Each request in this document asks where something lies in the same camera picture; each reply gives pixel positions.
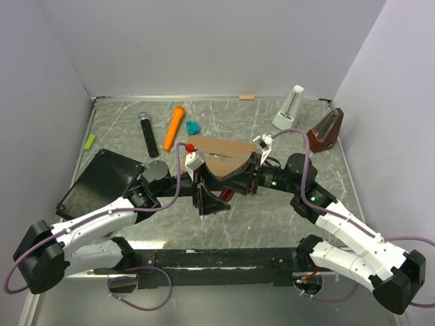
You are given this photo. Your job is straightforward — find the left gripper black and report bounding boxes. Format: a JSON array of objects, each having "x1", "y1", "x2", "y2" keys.
[{"x1": 155, "y1": 162, "x2": 230, "y2": 215}]

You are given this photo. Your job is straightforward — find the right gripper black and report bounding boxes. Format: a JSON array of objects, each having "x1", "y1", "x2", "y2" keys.
[{"x1": 220, "y1": 151, "x2": 300, "y2": 196}]

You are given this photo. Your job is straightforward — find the red black utility knife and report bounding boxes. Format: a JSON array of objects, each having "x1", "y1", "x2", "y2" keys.
[{"x1": 220, "y1": 189, "x2": 234, "y2": 202}]

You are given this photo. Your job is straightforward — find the brown cardboard express box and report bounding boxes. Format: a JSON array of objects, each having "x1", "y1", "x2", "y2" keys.
[{"x1": 188, "y1": 135, "x2": 257, "y2": 179}]

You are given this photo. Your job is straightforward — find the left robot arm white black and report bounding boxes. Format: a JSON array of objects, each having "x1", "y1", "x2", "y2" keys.
[{"x1": 11, "y1": 161, "x2": 230, "y2": 294}]

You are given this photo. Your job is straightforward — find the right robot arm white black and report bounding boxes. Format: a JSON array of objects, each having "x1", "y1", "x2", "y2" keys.
[{"x1": 222, "y1": 153, "x2": 426, "y2": 314}]

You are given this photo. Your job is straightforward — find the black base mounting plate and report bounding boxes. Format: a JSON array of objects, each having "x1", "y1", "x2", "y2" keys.
[{"x1": 93, "y1": 247, "x2": 336, "y2": 289}]

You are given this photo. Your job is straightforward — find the white metronome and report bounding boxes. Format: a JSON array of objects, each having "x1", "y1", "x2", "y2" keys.
[{"x1": 272, "y1": 85, "x2": 305, "y2": 130}]

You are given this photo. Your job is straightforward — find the teal plastic block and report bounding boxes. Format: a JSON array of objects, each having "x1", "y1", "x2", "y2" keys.
[{"x1": 186, "y1": 121, "x2": 201, "y2": 136}]

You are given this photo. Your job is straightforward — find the orange tape piece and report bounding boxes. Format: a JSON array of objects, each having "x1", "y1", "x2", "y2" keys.
[{"x1": 239, "y1": 95, "x2": 256, "y2": 101}]

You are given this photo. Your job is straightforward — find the brown wooden metronome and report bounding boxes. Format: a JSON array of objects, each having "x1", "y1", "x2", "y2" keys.
[{"x1": 307, "y1": 108, "x2": 344, "y2": 153}]

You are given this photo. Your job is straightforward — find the black speaker case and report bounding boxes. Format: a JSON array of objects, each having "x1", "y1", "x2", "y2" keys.
[{"x1": 56, "y1": 149, "x2": 144, "y2": 220}]

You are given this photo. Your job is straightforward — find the black microphone silver head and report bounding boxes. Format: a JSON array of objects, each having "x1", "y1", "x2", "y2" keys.
[{"x1": 138, "y1": 112, "x2": 159, "y2": 158}]

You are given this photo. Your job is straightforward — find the green plastic block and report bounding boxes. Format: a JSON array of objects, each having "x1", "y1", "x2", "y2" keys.
[{"x1": 84, "y1": 134, "x2": 97, "y2": 151}]

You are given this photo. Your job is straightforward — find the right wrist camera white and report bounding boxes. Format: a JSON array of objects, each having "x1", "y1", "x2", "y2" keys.
[{"x1": 252, "y1": 134, "x2": 273, "y2": 165}]

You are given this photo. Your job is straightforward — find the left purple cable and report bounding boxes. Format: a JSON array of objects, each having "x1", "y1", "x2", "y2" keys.
[{"x1": 3, "y1": 142, "x2": 190, "y2": 310}]

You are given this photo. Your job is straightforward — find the purple cable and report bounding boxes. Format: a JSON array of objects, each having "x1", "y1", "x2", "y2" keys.
[
  {"x1": 3, "y1": 142, "x2": 190, "y2": 310},
  {"x1": 271, "y1": 128, "x2": 435, "y2": 308}
]

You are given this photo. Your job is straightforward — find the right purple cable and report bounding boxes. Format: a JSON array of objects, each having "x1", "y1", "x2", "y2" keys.
[{"x1": 271, "y1": 128, "x2": 435, "y2": 308}]

